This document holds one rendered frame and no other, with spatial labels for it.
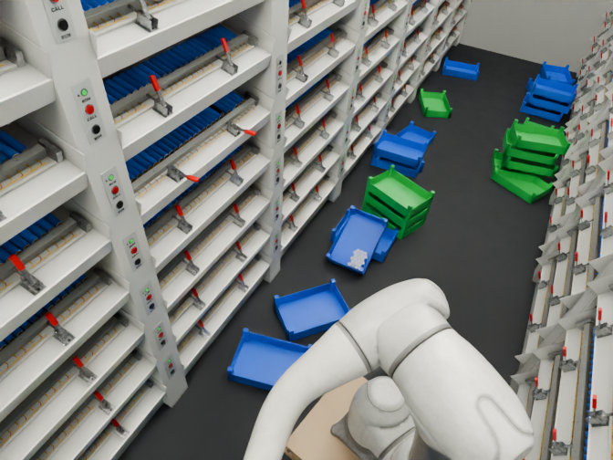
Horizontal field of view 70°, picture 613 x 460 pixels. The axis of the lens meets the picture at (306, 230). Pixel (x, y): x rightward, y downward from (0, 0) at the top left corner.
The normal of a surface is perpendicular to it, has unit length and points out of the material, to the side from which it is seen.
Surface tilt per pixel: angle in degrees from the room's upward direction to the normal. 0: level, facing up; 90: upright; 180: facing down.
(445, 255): 0
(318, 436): 1
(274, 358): 0
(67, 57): 90
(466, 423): 44
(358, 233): 27
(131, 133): 16
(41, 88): 106
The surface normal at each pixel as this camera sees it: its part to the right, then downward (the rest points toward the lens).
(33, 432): 0.30, -0.58
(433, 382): -0.48, -0.34
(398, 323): -0.33, -0.61
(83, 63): 0.88, 0.37
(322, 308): 0.07, -0.71
